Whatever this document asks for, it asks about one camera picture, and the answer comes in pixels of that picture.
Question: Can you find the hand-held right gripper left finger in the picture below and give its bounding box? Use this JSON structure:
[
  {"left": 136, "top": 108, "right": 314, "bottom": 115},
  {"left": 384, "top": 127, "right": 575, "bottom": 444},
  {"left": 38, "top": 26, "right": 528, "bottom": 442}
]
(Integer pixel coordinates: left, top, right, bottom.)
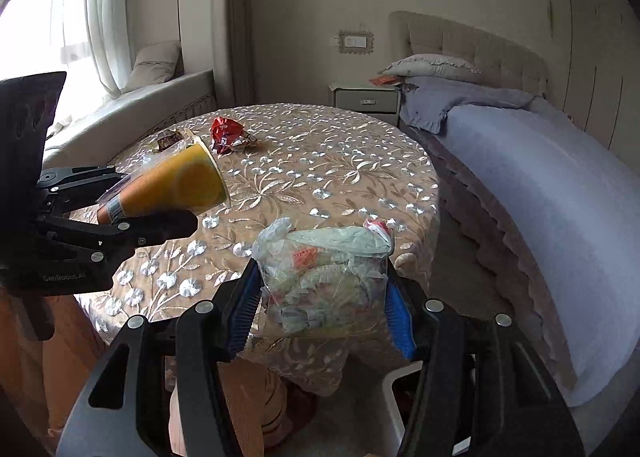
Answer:
[{"left": 55, "top": 257, "right": 266, "bottom": 457}]

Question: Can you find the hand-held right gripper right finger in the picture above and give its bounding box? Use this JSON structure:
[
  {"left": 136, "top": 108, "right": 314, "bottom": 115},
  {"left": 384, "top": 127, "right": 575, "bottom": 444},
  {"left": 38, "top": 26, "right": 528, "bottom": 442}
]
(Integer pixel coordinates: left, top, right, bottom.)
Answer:
[{"left": 382, "top": 262, "right": 586, "bottom": 457}]

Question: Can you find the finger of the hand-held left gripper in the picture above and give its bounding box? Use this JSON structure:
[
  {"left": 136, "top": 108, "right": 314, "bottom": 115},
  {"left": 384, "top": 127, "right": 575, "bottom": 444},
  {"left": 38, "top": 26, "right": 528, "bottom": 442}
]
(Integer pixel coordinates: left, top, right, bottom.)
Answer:
[
  {"left": 37, "top": 164, "right": 131, "bottom": 190},
  {"left": 47, "top": 209, "right": 198, "bottom": 263}
]

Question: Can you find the orange paper cup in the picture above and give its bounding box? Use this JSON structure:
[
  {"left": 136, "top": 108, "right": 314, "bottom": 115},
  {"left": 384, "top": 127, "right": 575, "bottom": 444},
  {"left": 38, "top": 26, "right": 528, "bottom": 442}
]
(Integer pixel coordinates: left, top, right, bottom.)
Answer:
[{"left": 97, "top": 137, "right": 231, "bottom": 226}]

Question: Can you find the clear plastic bag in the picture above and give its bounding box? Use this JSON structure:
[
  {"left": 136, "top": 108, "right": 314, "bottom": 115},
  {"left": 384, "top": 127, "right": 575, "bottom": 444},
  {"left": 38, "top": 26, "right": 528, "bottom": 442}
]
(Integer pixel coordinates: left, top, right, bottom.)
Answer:
[{"left": 252, "top": 217, "right": 393, "bottom": 338}]

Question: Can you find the white bin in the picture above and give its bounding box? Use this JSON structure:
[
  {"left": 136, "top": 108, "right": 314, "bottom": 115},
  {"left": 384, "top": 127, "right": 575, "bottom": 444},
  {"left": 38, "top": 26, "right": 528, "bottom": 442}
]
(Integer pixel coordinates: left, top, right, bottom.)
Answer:
[{"left": 382, "top": 369, "right": 426, "bottom": 443}]

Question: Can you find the beige window seat mat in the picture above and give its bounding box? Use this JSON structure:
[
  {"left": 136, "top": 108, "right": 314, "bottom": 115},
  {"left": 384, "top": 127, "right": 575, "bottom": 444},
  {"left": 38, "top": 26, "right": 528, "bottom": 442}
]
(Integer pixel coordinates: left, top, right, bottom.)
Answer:
[{"left": 42, "top": 69, "right": 216, "bottom": 168}]

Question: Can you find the pink ruffled bed skirt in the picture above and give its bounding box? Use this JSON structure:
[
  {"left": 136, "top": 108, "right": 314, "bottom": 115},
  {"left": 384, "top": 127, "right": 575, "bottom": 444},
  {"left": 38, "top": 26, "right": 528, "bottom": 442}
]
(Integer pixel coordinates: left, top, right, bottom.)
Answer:
[{"left": 400, "top": 124, "right": 576, "bottom": 388}]

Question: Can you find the red snack wrapper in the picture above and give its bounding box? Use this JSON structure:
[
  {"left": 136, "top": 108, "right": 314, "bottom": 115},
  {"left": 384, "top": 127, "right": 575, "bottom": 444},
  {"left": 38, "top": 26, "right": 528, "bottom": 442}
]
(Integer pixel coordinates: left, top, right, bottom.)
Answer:
[{"left": 209, "top": 117, "right": 258, "bottom": 155}]

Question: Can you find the beige cushion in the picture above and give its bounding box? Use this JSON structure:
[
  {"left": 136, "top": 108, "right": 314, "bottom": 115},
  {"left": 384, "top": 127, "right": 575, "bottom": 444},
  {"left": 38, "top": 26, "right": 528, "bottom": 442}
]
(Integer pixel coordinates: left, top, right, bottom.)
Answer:
[{"left": 122, "top": 41, "right": 182, "bottom": 92}]

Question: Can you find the white sheer curtain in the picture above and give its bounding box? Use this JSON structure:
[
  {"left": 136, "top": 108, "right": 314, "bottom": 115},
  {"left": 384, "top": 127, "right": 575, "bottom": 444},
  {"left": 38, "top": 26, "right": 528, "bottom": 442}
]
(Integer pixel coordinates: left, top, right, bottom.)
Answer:
[{"left": 50, "top": 0, "right": 133, "bottom": 98}]

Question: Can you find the round table floral cloth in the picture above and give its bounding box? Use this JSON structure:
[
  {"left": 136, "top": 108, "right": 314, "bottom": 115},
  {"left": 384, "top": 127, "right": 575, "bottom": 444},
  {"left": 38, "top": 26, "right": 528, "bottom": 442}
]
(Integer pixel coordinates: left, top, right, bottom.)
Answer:
[{"left": 75, "top": 104, "right": 441, "bottom": 398}]

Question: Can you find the bed with grey blanket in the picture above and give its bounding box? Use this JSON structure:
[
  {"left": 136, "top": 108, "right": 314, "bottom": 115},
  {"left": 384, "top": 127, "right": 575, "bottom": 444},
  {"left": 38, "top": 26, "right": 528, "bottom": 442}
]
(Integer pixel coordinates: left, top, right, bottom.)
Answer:
[{"left": 445, "top": 102, "right": 640, "bottom": 408}]

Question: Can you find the white nightstand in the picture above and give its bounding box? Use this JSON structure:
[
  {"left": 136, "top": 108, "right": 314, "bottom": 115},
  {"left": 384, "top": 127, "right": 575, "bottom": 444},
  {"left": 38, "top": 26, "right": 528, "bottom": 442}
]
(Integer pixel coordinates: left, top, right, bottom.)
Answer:
[{"left": 328, "top": 81, "right": 402, "bottom": 115}]

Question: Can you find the lavender ruffled blanket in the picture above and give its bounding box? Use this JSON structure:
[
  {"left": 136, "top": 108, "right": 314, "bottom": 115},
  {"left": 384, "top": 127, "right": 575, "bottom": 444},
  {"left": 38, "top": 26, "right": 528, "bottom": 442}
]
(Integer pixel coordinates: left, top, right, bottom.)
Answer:
[{"left": 399, "top": 76, "right": 551, "bottom": 134}]

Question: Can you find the ruffled grey pillow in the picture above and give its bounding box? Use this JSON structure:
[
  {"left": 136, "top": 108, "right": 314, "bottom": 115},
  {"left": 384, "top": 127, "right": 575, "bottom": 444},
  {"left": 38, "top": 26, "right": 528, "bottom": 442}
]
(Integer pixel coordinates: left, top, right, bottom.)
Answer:
[{"left": 378, "top": 54, "right": 481, "bottom": 80}]

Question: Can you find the beige tufted headboard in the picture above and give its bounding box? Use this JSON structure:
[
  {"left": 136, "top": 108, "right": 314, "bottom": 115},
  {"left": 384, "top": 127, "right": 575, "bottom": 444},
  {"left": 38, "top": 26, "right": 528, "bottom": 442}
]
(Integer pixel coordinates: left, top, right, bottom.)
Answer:
[{"left": 389, "top": 11, "right": 548, "bottom": 98}]

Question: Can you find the beige wardrobe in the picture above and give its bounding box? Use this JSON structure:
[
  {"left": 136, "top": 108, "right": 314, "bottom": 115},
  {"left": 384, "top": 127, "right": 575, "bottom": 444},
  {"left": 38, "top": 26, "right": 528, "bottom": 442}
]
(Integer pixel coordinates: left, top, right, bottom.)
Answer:
[{"left": 567, "top": 0, "right": 640, "bottom": 148}]

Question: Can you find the wall switch panel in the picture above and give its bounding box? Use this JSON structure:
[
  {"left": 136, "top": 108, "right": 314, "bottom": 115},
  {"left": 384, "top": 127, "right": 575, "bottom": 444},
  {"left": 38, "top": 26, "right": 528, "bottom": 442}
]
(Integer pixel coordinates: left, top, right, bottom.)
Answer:
[{"left": 334, "top": 28, "right": 376, "bottom": 56}]

